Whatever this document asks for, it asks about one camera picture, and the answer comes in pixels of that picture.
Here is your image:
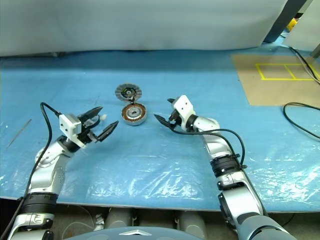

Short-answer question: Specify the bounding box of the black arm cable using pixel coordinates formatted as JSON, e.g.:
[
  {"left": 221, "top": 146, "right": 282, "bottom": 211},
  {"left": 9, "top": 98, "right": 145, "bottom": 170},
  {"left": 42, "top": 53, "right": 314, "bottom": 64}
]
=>
[
  {"left": 0, "top": 101, "right": 63, "bottom": 240},
  {"left": 168, "top": 123, "right": 270, "bottom": 218}
]

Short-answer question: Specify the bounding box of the blue plastic table sheet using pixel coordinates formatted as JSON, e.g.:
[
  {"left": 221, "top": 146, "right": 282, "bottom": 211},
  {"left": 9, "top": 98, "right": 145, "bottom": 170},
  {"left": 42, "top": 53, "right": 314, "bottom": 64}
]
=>
[{"left": 0, "top": 41, "right": 320, "bottom": 213}]

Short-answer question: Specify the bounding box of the brown cardboard sheet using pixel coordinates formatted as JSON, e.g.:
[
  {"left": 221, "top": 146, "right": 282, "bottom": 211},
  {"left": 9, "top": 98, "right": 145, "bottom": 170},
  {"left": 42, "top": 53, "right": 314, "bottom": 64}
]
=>
[{"left": 231, "top": 53, "right": 320, "bottom": 107}]

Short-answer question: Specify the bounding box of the small white clip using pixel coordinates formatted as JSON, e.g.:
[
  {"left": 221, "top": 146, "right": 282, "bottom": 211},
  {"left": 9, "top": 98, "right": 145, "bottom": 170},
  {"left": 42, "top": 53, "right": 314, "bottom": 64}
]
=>
[{"left": 93, "top": 213, "right": 105, "bottom": 232}]

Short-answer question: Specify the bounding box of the thin metal rod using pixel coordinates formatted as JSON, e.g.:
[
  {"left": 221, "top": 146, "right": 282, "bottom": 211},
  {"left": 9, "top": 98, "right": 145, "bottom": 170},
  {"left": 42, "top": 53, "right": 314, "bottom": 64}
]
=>
[{"left": 6, "top": 118, "right": 33, "bottom": 149}]

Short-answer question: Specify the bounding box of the thick black looped cable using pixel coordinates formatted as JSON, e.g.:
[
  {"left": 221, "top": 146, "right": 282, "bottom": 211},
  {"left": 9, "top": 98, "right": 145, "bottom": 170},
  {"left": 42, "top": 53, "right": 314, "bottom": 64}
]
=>
[{"left": 283, "top": 102, "right": 320, "bottom": 140}]

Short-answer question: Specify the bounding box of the yellow tape rectangle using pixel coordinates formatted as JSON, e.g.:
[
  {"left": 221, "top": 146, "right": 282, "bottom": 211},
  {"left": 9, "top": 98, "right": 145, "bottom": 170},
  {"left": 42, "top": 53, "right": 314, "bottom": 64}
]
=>
[{"left": 255, "top": 62, "right": 316, "bottom": 81}]

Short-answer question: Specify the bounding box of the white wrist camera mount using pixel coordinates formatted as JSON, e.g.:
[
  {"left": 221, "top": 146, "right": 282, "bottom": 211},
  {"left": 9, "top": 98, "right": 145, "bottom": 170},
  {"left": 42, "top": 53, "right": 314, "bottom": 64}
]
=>
[
  {"left": 59, "top": 113, "right": 88, "bottom": 150},
  {"left": 172, "top": 94, "right": 195, "bottom": 131}
]

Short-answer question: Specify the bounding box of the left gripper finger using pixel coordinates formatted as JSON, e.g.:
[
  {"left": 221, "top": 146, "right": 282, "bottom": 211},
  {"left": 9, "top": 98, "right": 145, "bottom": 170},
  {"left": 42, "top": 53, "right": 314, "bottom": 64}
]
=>
[
  {"left": 79, "top": 106, "right": 104, "bottom": 123},
  {"left": 95, "top": 120, "right": 120, "bottom": 143}
]

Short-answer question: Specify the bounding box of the motor stator with copper windings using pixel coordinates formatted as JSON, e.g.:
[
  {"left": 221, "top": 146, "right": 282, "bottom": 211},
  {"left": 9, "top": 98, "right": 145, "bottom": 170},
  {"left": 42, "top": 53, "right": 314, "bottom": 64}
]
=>
[{"left": 120, "top": 103, "right": 147, "bottom": 127}]

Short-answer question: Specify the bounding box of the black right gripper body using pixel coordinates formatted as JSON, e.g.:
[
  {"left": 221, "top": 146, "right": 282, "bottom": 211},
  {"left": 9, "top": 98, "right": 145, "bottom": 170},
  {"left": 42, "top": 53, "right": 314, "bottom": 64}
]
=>
[{"left": 168, "top": 109, "right": 188, "bottom": 132}]

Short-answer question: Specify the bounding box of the grey rounded cylinder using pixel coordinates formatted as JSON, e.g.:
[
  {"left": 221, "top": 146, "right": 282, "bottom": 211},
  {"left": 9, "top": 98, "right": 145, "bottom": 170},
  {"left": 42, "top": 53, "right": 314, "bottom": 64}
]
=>
[
  {"left": 177, "top": 211, "right": 208, "bottom": 233},
  {"left": 104, "top": 208, "right": 133, "bottom": 229}
]

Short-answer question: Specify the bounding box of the thin white cable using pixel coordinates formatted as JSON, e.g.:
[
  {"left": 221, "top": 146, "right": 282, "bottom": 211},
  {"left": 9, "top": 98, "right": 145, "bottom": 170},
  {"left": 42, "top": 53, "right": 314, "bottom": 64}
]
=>
[{"left": 61, "top": 204, "right": 101, "bottom": 238}]

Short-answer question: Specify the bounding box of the silver motor rotor cover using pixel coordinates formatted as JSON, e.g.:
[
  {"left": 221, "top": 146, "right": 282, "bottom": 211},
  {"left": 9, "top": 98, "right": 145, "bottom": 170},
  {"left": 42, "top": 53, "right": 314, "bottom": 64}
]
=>
[{"left": 114, "top": 83, "right": 143, "bottom": 102}]

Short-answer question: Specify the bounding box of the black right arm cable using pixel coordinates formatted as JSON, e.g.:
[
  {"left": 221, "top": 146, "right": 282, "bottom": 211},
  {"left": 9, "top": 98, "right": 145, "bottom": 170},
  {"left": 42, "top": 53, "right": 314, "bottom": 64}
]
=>
[{"left": 168, "top": 123, "right": 270, "bottom": 218}]

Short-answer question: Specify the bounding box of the grey robot torso with chevron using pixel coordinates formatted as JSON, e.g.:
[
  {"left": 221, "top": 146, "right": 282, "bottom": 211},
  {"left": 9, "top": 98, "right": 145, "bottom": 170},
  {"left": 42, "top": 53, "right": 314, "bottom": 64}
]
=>
[{"left": 62, "top": 226, "right": 208, "bottom": 240}]

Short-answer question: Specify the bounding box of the thin black cable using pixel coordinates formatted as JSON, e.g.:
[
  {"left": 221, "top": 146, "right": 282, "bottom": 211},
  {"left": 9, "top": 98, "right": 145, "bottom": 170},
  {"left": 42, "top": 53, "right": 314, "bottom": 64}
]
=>
[{"left": 289, "top": 46, "right": 320, "bottom": 81}]

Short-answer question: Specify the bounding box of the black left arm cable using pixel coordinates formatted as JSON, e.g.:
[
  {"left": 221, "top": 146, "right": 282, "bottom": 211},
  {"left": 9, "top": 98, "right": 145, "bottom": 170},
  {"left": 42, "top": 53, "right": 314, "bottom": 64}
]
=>
[{"left": 0, "top": 101, "right": 63, "bottom": 240}]

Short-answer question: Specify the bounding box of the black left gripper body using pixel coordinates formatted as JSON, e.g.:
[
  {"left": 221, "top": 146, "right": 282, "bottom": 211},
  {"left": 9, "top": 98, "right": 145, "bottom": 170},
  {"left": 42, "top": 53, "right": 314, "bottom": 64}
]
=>
[{"left": 74, "top": 117, "right": 100, "bottom": 146}]

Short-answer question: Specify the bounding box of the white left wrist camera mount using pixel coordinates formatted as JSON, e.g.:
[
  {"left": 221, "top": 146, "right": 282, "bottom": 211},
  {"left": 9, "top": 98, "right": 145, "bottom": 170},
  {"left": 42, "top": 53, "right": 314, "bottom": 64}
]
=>
[{"left": 59, "top": 113, "right": 88, "bottom": 150}]

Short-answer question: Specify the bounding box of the white backdrop sheet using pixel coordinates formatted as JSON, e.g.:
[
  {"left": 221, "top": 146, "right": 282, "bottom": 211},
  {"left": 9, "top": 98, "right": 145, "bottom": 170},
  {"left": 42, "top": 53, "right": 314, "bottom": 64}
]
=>
[{"left": 0, "top": 0, "right": 290, "bottom": 58}]

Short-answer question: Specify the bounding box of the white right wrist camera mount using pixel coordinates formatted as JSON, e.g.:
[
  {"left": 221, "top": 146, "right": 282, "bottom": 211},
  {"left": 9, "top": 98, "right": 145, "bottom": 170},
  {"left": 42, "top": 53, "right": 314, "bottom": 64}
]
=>
[{"left": 172, "top": 94, "right": 195, "bottom": 131}]

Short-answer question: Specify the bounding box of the dark grey post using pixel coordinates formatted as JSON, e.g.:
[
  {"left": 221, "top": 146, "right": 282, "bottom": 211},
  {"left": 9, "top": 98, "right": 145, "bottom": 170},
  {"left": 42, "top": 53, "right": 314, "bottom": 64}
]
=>
[{"left": 262, "top": 0, "right": 303, "bottom": 43}]

